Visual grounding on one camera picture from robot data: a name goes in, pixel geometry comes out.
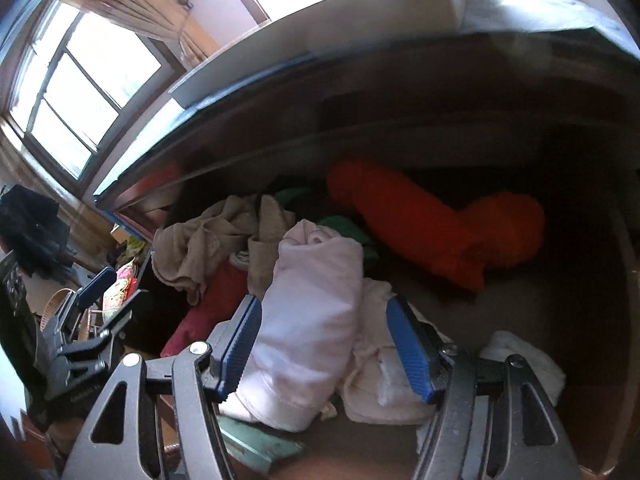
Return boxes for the dark wooden table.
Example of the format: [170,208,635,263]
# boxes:
[92,25,640,211]

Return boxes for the orange-red underwear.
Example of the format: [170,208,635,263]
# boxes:
[326,159,546,291]

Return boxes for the beige curtain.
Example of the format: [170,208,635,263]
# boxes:
[55,0,221,68]

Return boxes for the wicker basket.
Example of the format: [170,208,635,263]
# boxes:
[37,287,76,331]

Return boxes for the pale pink underwear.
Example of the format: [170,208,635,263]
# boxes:
[220,220,366,433]

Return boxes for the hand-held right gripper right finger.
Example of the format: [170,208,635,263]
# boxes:
[386,294,586,480]

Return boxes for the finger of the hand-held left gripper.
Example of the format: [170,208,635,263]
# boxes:
[40,266,117,341]
[55,291,143,361]

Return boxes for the dark hanging clothes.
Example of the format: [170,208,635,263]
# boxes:
[0,185,71,286]

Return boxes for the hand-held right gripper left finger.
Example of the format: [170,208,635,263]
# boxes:
[62,295,263,480]

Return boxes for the beige underwear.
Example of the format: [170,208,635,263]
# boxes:
[152,195,261,306]

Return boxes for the white towel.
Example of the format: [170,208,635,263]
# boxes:
[480,330,567,406]

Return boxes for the cream white underwear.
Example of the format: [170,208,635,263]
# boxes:
[342,280,441,423]

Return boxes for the teal flat packet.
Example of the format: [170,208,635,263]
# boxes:
[220,417,306,473]

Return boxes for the dark red underwear black waistband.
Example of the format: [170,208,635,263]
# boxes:
[160,255,251,358]

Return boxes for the pink floral bag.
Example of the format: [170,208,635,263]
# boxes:
[102,260,138,322]

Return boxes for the dark framed window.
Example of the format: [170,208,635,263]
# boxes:
[0,0,172,181]

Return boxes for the green underwear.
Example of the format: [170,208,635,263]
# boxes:
[272,187,381,261]

